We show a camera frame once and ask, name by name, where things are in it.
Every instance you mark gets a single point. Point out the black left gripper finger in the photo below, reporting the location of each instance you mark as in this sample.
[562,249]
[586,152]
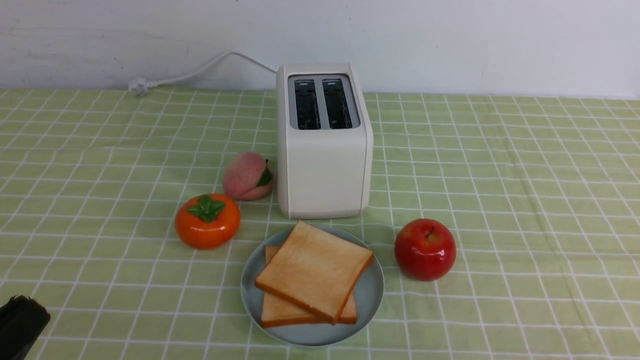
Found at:
[22,320]

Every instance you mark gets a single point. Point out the toast slice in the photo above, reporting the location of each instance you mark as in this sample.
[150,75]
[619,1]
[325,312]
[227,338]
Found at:
[280,310]
[315,267]

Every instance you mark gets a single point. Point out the white toaster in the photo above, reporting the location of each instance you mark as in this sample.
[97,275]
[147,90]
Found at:
[325,141]

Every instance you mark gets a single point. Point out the orange persimmon toy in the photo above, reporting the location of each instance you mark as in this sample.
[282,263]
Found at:
[207,221]

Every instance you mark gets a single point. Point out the pink peach toy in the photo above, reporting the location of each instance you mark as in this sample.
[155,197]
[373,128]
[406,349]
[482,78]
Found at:
[248,177]

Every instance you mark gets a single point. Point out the light blue plate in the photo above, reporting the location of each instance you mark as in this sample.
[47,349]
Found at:
[312,285]

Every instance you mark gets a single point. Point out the red apple toy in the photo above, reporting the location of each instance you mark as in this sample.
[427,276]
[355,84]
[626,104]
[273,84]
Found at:
[425,249]

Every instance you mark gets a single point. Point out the green checkered tablecloth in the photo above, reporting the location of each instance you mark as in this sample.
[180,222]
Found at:
[541,195]

